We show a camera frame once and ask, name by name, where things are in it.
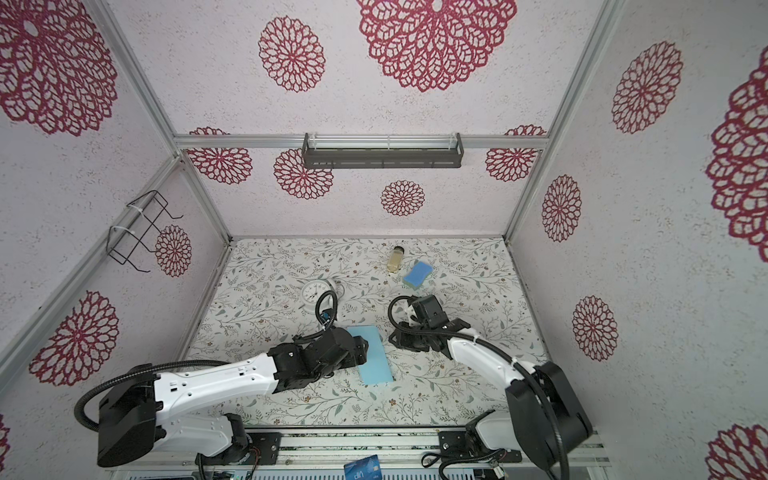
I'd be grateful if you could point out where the black wire wall basket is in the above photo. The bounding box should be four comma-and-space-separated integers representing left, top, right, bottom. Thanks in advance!
105, 189, 183, 274

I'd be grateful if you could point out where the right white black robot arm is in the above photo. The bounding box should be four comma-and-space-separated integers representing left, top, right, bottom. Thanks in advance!
387, 295, 594, 479

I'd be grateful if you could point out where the small yellow liquid jar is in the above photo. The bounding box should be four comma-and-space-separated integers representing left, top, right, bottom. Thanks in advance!
386, 245, 405, 274

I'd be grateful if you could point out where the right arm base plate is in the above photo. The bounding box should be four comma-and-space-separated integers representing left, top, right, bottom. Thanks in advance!
438, 430, 495, 460

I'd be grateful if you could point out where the blue green sponge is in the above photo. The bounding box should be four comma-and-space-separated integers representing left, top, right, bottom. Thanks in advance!
403, 261, 433, 289

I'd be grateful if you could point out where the blue card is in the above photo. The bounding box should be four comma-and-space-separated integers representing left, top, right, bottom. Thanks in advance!
344, 455, 383, 480

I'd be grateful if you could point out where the light blue paper sheet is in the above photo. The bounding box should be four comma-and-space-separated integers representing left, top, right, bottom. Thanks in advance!
346, 325, 394, 386

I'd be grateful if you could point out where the black wall shelf rack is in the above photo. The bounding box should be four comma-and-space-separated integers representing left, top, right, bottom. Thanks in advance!
300, 134, 465, 170

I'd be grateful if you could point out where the white alarm clock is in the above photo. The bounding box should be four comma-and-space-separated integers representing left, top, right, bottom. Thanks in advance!
300, 279, 345, 306

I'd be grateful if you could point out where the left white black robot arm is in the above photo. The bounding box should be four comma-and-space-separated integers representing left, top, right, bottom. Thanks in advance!
75, 327, 368, 468

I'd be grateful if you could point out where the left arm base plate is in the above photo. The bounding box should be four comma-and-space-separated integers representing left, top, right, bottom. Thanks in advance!
195, 433, 282, 467

